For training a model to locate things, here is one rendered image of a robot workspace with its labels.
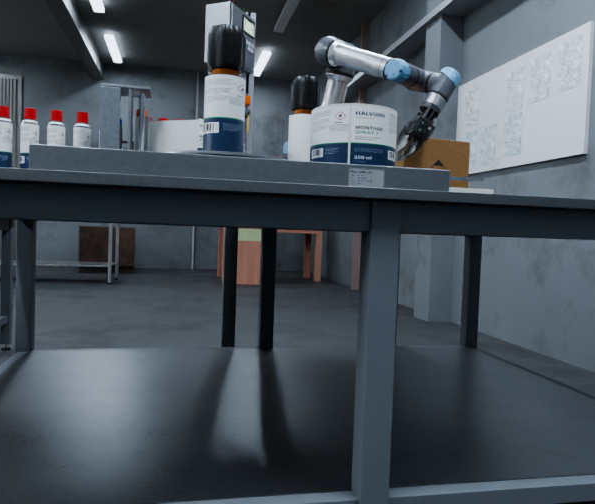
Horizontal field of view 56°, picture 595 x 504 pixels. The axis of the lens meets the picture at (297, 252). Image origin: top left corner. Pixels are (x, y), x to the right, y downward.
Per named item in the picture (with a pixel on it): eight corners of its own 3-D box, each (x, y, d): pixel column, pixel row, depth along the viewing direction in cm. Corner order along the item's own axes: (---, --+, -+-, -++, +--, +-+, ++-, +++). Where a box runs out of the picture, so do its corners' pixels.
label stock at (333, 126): (329, 168, 118) (332, 99, 117) (297, 175, 137) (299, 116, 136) (411, 174, 125) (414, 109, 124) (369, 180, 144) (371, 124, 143)
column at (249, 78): (237, 204, 195) (243, 10, 192) (235, 204, 199) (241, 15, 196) (249, 204, 196) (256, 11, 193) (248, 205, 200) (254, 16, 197)
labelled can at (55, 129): (44, 176, 167) (45, 108, 167) (48, 178, 172) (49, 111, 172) (62, 177, 168) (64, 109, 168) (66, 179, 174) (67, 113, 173)
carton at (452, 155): (401, 206, 210) (404, 134, 209) (371, 208, 233) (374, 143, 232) (467, 210, 221) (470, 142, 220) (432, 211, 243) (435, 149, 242)
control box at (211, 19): (203, 62, 182) (205, 4, 182) (229, 76, 198) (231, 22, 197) (230, 60, 178) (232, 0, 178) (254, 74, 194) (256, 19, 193)
